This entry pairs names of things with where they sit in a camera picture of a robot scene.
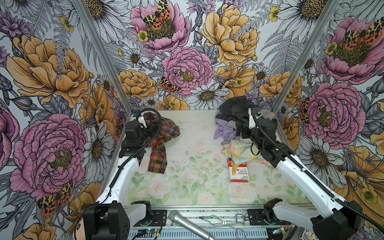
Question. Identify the red bandage box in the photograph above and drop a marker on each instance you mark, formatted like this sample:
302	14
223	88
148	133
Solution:
238	173

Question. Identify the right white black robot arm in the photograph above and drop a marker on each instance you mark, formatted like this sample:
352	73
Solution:
333	218

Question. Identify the silver microphone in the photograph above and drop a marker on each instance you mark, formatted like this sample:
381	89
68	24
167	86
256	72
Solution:
179	220

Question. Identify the red plaid cloth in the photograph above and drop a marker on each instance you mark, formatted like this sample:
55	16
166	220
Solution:
158	159

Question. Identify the metal wire hanger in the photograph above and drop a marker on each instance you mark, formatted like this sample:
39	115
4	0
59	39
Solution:
215	221

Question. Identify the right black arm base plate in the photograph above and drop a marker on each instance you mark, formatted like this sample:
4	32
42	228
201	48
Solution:
256	217

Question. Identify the colourful card box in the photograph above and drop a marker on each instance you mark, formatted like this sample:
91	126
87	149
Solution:
307	235

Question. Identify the lavender cloth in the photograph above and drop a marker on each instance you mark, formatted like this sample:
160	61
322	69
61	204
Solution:
227	129

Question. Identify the pastel floral cloth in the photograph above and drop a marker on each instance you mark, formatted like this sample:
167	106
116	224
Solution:
241	152

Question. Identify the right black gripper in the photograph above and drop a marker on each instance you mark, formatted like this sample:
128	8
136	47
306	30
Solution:
244	131

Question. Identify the pink plush doll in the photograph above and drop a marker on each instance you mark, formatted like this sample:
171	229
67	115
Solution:
79	232

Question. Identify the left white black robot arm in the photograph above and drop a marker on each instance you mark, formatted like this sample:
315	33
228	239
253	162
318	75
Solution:
107	218

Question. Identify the grey cloth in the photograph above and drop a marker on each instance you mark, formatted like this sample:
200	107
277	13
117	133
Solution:
267	114

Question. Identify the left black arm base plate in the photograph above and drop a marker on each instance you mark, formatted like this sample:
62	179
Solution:
159	219

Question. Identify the black cloth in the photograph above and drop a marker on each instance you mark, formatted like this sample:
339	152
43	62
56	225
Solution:
235	109

